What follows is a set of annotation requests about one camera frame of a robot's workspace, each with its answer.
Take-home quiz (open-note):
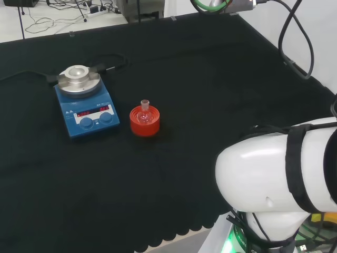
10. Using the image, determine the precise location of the clear round-bottom flask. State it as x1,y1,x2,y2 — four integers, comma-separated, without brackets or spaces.
138,99,153,124

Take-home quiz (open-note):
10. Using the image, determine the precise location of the black bench cloth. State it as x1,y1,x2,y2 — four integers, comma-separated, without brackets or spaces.
0,12,337,252

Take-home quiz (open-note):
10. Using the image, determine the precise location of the blue heater with steel block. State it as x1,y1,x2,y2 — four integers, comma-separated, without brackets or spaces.
46,64,121,141

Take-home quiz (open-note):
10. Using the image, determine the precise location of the dark grey cabinet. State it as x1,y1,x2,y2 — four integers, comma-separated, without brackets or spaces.
117,0,165,25

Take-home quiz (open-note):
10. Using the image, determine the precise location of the white power strip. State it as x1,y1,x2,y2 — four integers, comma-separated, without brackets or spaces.
87,5,108,18

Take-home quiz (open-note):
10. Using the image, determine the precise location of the black tripod leg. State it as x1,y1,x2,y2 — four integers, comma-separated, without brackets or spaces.
75,0,89,23
17,0,26,40

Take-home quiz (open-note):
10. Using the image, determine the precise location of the yellow stop button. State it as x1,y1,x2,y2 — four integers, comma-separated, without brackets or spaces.
311,211,337,229

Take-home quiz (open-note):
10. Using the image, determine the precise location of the black box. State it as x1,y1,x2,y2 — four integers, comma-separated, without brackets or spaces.
3,0,39,8

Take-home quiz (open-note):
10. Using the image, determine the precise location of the red flask support ring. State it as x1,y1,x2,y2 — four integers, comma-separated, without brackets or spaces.
129,105,161,138

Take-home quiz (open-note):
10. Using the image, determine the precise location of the metal probe with thin cable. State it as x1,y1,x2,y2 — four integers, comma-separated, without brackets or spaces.
88,53,130,72

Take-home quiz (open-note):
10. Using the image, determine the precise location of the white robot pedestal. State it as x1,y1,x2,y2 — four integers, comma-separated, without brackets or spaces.
202,215,237,253

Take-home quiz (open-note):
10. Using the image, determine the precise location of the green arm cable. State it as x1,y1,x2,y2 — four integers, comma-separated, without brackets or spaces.
190,0,233,13

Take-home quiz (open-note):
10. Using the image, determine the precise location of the thick black power cable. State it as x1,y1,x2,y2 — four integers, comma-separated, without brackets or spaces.
0,69,52,83

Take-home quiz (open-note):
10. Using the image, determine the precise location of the black floor cable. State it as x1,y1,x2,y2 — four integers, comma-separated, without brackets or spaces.
25,12,89,35

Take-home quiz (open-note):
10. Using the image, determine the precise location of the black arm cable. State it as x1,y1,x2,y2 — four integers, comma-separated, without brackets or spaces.
254,0,315,80

